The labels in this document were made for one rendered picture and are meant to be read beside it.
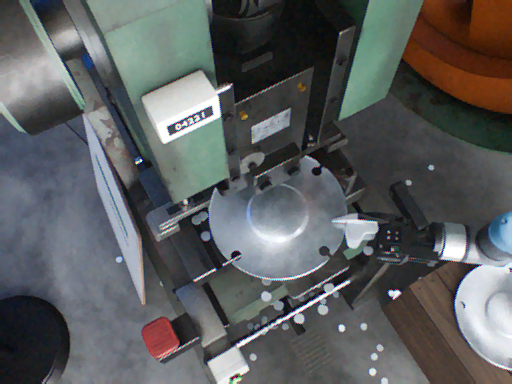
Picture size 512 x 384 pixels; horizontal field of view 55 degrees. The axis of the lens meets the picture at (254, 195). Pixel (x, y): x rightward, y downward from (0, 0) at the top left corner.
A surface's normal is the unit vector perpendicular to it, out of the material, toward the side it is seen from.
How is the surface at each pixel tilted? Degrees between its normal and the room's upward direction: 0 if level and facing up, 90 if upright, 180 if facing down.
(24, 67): 56
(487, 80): 90
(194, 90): 0
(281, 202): 2
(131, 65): 90
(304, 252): 2
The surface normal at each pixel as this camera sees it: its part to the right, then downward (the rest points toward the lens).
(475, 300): -0.01, -0.40
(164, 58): 0.49, 0.80
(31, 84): 0.46, 0.62
